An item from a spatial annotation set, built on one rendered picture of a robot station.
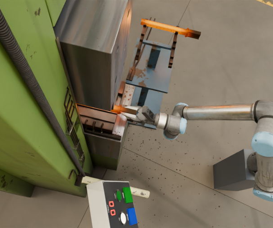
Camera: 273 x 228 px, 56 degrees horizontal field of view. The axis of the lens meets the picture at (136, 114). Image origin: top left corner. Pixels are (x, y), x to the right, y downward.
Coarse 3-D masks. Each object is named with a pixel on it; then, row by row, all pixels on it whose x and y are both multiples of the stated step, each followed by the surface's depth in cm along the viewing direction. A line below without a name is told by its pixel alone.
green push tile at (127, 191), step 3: (123, 189) 126; (126, 189) 128; (129, 189) 131; (123, 192) 125; (126, 192) 127; (129, 192) 130; (126, 195) 125; (129, 195) 128; (126, 198) 124; (129, 198) 127; (126, 201) 124; (129, 201) 126; (132, 201) 129
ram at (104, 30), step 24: (72, 0) 74; (96, 0) 75; (120, 0) 76; (72, 24) 71; (96, 24) 72; (120, 24) 73; (72, 48) 70; (96, 48) 69; (120, 48) 86; (72, 72) 83; (96, 72) 79; (120, 72) 107; (96, 96) 95
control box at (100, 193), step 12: (108, 180) 117; (96, 192) 110; (108, 192) 113; (120, 192) 122; (96, 204) 109; (108, 204) 109; (120, 204) 119; (132, 204) 130; (96, 216) 108; (108, 216) 106; (120, 216) 114
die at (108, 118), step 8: (80, 104) 145; (80, 112) 144; (88, 112) 145; (96, 112) 145; (104, 112) 146; (112, 112) 145; (88, 120) 144; (96, 120) 144; (104, 120) 144; (112, 120) 144; (96, 128) 146; (104, 128) 143; (112, 128) 143
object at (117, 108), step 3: (117, 105) 145; (120, 105) 145; (114, 108) 144; (117, 108) 145; (120, 108) 144; (123, 108) 144; (126, 108) 145; (117, 111) 145; (120, 111) 146; (123, 111) 144; (126, 111) 144; (129, 111) 144; (132, 111) 144; (135, 111) 144; (135, 114) 144
